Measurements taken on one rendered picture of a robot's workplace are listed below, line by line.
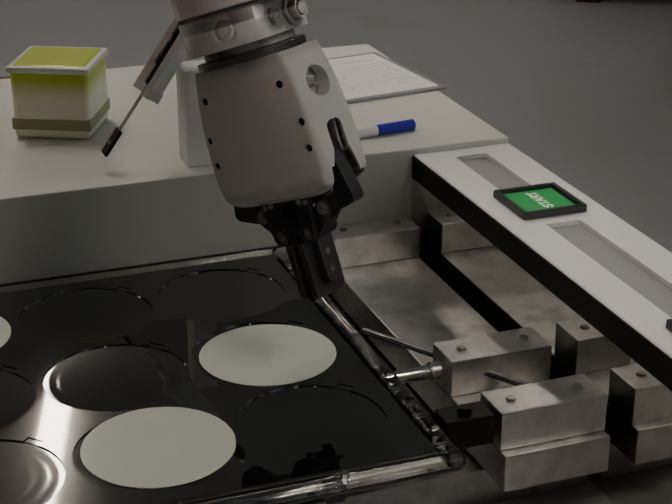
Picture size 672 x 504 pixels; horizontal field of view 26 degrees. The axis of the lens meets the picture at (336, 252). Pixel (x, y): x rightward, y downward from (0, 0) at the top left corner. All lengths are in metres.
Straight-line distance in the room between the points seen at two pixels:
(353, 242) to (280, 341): 0.19
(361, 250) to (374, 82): 0.27
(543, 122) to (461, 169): 3.30
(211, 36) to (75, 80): 0.38
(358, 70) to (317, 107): 0.57
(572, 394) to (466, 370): 0.09
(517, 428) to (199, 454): 0.21
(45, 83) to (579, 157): 3.06
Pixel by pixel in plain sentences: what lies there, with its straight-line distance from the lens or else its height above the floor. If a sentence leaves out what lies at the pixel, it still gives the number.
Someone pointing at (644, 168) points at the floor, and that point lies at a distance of 4.20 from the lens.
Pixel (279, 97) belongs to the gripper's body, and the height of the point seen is 1.11.
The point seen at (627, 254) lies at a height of 0.96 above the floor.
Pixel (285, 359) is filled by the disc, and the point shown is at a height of 0.90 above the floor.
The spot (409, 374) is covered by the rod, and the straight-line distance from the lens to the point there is 1.04.
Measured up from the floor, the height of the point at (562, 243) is 0.96.
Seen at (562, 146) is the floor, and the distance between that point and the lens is 4.34.
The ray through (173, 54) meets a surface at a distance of 1.21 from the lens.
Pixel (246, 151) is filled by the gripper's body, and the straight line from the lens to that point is 0.98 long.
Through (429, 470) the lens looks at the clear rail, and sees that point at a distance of 0.93.
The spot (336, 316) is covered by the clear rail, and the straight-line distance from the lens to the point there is 1.12.
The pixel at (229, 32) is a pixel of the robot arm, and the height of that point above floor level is 1.15.
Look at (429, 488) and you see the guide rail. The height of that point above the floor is 0.84.
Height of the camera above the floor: 1.38
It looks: 23 degrees down
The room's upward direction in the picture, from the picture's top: straight up
